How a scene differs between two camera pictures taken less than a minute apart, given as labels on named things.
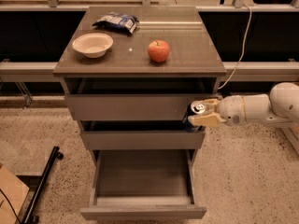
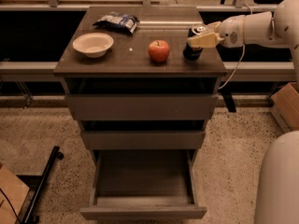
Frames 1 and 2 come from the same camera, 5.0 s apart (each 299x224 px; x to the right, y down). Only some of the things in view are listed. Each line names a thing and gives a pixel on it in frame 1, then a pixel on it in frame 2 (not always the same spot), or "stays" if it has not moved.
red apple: [158, 50] stays
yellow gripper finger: [211, 102] to [215, 25]
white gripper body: [231, 110] to [231, 30]
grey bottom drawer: [147, 185] stays
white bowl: [93, 45] stays
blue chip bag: [118, 21] stays
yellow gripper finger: [207, 119] to [207, 40]
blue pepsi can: [194, 107] to [193, 53]
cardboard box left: [16, 191] stays
